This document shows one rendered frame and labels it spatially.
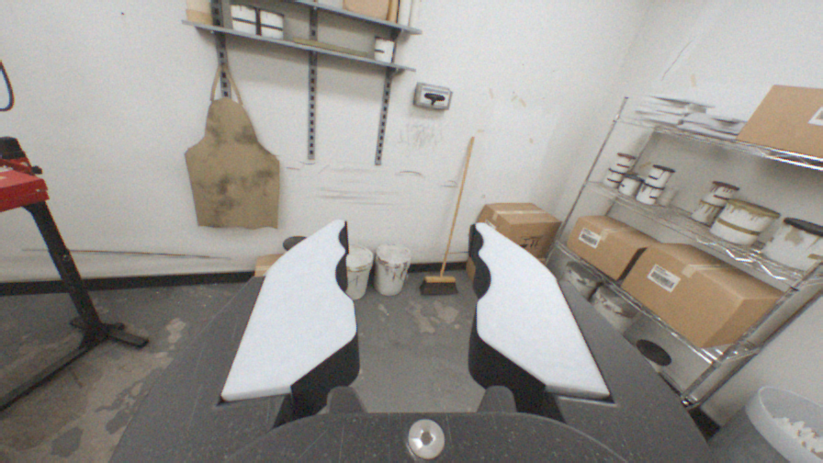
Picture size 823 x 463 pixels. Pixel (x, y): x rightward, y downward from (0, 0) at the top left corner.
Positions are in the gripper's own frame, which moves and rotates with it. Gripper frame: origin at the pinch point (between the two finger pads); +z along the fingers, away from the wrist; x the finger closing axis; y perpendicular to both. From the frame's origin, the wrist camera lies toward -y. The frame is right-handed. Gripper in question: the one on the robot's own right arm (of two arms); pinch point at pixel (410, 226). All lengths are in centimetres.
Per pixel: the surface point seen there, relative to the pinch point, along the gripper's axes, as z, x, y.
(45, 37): 162, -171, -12
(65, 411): 76, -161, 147
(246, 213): 178, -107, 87
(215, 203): 172, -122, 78
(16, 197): 96, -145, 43
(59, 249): 115, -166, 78
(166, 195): 172, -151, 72
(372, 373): 111, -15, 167
